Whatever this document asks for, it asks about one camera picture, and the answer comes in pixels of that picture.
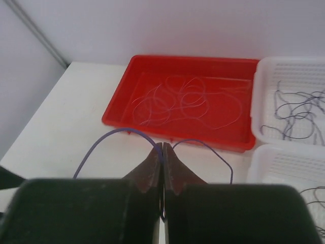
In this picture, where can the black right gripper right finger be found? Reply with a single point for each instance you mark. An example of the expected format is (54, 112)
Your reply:
(198, 212)

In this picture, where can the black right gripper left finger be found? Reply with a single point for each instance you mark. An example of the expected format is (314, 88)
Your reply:
(107, 210)

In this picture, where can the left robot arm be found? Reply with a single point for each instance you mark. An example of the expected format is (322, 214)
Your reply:
(10, 182)

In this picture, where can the red plastic tray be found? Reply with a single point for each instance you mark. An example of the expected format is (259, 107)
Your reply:
(195, 98)

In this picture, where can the near white perforated basket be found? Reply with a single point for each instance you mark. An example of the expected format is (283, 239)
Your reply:
(300, 166)

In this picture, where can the white perforated basket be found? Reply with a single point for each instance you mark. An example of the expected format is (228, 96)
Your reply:
(288, 100)
(300, 166)

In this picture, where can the far white perforated basket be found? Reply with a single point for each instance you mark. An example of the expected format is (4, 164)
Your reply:
(288, 100)

